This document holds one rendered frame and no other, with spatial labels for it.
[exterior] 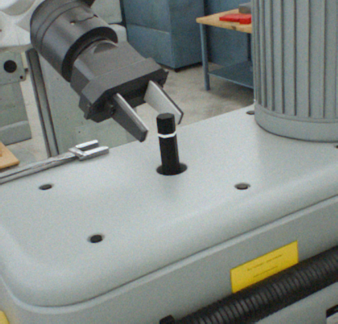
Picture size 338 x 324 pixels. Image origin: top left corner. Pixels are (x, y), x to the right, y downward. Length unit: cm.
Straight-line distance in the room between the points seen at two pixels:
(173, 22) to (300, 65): 731
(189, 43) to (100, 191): 756
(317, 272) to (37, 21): 44
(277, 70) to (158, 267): 30
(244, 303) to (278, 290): 4
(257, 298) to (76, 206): 21
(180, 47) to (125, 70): 742
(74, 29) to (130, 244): 29
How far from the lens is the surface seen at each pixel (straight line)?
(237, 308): 60
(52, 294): 54
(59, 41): 72
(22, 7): 77
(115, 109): 68
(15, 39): 86
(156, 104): 72
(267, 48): 74
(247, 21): 647
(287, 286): 63
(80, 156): 74
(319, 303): 75
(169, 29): 801
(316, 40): 70
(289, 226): 64
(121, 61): 71
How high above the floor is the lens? 218
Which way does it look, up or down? 23 degrees down
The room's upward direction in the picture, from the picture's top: 6 degrees counter-clockwise
